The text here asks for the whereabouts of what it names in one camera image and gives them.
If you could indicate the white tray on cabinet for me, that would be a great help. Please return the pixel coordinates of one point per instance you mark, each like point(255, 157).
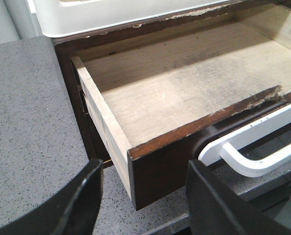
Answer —
point(60, 18)

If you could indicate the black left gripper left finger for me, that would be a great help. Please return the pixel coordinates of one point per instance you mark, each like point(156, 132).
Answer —
point(71, 211)

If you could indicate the dark wooden drawer cabinet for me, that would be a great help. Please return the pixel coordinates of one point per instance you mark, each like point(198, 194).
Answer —
point(66, 46)

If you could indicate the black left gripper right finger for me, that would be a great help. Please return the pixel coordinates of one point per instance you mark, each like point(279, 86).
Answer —
point(214, 209)

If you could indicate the grey white curtain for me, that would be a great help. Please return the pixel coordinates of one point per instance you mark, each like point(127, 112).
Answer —
point(18, 20)

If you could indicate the white drawer handle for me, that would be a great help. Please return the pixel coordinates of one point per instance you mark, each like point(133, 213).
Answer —
point(252, 150)

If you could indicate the wooden drawer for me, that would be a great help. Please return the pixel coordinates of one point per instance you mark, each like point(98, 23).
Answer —
point(152, 97)

